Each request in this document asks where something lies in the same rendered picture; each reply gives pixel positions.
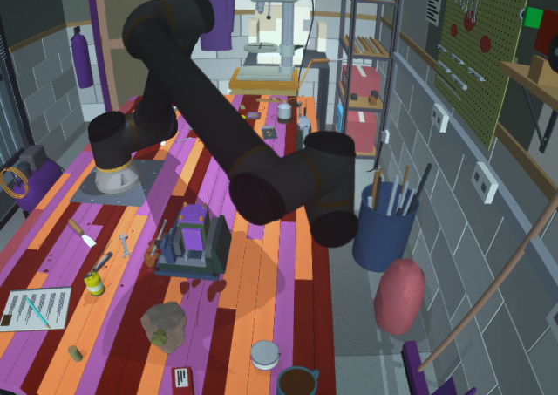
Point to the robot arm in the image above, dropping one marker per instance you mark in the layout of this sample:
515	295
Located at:
205	103

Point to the dark green rack panel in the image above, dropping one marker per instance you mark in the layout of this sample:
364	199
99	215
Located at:
220	242

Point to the purple cylinder cover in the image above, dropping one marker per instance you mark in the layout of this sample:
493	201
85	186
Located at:
193	239

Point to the blue round bin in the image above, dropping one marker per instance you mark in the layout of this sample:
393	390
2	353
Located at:
379	242

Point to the white round tin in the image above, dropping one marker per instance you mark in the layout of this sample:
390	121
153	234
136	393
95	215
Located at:
264	355

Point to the purple hanging cylinder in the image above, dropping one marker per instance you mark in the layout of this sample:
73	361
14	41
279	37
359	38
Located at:
215	15

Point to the purple gas cylinder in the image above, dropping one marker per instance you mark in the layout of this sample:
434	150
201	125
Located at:
83	59

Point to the olive short cylinder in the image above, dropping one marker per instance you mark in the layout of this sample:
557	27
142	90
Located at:
76	354

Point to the small dark card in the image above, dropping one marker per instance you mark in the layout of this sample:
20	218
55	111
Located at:
253	115
269	132

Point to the white tin can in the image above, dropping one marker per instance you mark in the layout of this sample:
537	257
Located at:
286	112

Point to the brown wooden stick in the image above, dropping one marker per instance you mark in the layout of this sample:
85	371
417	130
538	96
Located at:
376	185

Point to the grey cupboard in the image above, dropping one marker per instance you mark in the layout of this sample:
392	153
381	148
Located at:
320	94

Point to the grey tube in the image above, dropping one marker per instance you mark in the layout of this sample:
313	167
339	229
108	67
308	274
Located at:
393	194

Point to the blue grey engine block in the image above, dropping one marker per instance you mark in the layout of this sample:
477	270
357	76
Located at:
174	251

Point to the grey flat mounting plate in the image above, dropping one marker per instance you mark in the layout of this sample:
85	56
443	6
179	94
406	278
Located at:
148	175

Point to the dark long rod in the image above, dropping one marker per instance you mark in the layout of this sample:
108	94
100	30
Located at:
420	188

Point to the grey drill press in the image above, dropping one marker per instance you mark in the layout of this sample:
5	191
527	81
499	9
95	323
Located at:
283	33

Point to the pink red sack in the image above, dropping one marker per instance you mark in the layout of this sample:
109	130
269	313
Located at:
401	297

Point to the small silver spanner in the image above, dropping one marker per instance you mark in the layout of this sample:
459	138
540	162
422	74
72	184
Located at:
124	244

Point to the grey metal shelf unit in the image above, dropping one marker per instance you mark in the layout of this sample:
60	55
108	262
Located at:
394	63

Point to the brown grey rock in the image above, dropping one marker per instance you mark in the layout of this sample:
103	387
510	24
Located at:
168	314

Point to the small green lump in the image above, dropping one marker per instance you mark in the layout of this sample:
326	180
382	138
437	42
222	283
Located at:
159	337

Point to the teal mug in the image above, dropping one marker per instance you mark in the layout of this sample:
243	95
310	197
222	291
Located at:
297	382

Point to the yellow and white can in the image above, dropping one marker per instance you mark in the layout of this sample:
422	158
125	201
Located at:
95	285

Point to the red small box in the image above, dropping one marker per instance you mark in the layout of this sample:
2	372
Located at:
183	377

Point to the purple chair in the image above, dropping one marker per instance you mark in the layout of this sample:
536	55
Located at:
414	369

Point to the green pegboard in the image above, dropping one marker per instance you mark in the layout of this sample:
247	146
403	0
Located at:
488	85

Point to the long curved wooden pole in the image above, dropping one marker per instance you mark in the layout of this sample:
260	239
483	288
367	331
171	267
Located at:
492	277

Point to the purple air compressor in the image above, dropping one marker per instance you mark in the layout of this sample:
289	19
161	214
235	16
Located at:
39	181

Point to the white paper clipboard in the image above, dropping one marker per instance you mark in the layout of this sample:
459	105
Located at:
52	308

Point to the teal pencil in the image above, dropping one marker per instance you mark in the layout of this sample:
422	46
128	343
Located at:
37	312

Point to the wooden block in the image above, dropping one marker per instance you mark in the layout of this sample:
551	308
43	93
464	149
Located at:
539	69

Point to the red and green bench grinder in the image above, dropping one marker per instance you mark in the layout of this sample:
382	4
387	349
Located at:
545	37

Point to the white wall socket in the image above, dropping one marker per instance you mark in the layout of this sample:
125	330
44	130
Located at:
440	118
384	137
484	182

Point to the purple and wood door frame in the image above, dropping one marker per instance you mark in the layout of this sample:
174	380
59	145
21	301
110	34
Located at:
104	42

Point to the wooden wall shelf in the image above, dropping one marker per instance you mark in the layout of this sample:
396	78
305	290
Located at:
523	72

